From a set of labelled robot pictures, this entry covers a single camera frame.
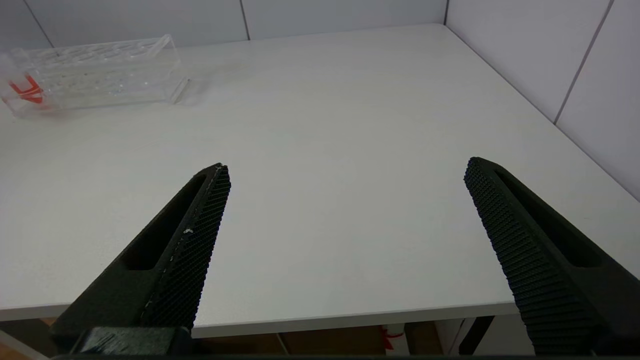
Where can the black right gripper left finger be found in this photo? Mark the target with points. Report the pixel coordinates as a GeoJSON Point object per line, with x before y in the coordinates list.
{"type": "Point", "coordinates": [170, 270]}

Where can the black slanted bar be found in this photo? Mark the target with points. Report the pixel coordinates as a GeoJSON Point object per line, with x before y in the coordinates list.
{"type": "Point", "coordinates": [475, 334]}

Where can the white post with red mark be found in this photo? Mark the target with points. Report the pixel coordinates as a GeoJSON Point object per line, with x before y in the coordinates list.
{"type": "Point", "coordinates": [394, 336]}

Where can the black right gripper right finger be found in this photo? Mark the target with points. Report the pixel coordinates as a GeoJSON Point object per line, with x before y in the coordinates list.
{"type": "Point", "coordinates": [545, 260]}

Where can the test tube with red pigment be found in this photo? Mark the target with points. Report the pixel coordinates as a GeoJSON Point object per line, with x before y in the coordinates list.
{"type": "Point", "coordinates": [25, 90]}

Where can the clear acrylic test tube rack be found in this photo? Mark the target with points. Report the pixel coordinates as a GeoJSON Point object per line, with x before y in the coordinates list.
{"type": "Point", "coordinates": [100, 75]}

